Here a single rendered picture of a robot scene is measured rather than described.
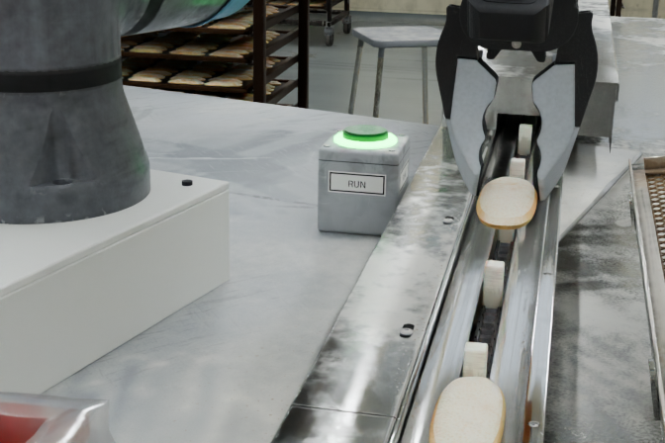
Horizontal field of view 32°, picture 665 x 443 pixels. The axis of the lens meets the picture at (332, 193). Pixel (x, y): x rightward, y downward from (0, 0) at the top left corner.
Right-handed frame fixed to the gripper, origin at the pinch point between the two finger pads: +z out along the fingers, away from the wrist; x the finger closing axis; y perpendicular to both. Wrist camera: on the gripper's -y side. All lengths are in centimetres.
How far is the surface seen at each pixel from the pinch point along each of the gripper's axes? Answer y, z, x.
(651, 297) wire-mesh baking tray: -6.2, 4.7, -9.1
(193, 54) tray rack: 215, 34, 96
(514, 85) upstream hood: 45.0, 2.8, 2.3
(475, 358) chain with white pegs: -11.9, 7.2, 0.6
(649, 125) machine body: 72, 12, -13
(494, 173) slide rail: 32.6, 8.8, 3.0
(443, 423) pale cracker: -18.8, 7.8, 1.6
